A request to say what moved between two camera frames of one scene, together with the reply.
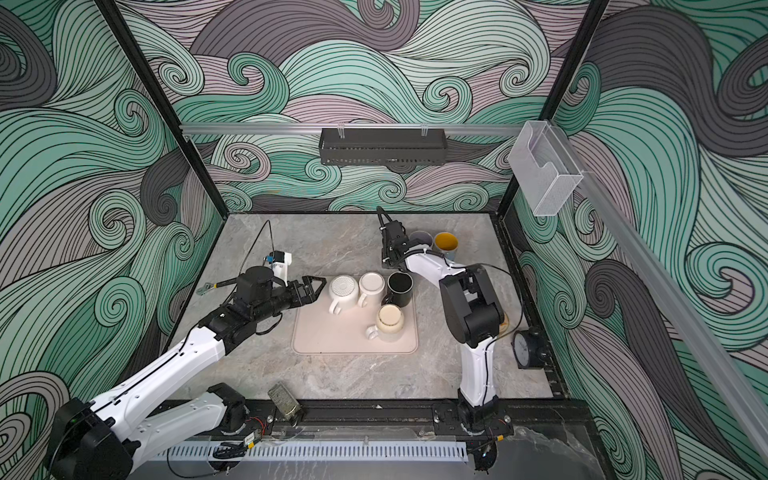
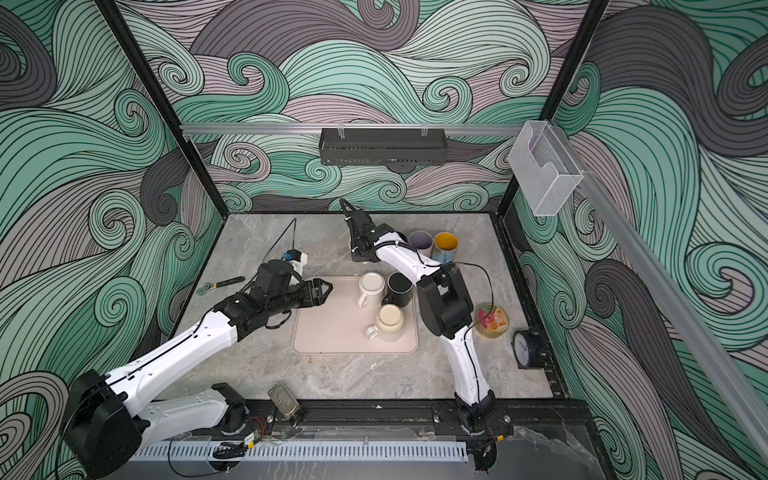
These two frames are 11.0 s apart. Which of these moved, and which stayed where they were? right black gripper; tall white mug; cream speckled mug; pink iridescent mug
Moved: right black gripper
Stayed: pink iridescent mug; cream speckled mug; tall white mug
